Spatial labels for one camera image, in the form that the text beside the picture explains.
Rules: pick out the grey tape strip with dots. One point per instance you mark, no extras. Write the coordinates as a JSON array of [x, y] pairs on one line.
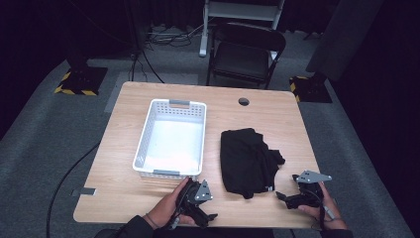
[[84, 191]]

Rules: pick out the grey fabric panel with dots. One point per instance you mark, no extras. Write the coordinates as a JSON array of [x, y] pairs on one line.
[[343, 36]]

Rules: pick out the black folding chair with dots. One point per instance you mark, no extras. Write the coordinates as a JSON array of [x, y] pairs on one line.
[[244, 56]]

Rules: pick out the white metal stand frame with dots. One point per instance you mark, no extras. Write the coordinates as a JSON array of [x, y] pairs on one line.
[[237, 10]]

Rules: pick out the person's right hand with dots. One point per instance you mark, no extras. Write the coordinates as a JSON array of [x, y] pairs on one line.
[[330, 211]]

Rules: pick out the person's left hand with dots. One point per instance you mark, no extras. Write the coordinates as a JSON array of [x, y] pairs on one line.
[[165, 206]]

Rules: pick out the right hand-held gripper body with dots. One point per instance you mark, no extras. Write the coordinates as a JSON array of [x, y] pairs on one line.
[[308, 191]]

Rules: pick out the person's dark clothing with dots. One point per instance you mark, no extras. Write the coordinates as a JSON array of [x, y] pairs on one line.
[[204, 233]]

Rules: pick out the black garment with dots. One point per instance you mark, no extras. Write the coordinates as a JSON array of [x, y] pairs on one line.
[[246, 162]]

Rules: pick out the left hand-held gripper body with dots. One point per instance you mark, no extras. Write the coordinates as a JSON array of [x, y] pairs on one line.
[[202, 193]]

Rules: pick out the striped-edge black stand base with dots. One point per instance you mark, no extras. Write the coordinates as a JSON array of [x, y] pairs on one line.
[[81, 81], [310, 89]]

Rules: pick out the black tripod stand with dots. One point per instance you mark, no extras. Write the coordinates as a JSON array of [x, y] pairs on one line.
[[134, 39]]

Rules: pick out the white plastic basket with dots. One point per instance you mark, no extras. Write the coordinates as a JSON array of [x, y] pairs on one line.
[[175, 145]]

